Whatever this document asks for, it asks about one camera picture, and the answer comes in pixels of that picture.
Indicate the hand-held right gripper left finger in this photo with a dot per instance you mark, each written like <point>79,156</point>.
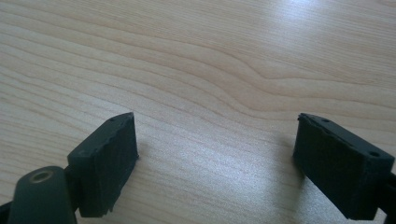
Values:
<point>102,161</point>

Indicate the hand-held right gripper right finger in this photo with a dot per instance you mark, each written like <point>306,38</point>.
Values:
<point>336,165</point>

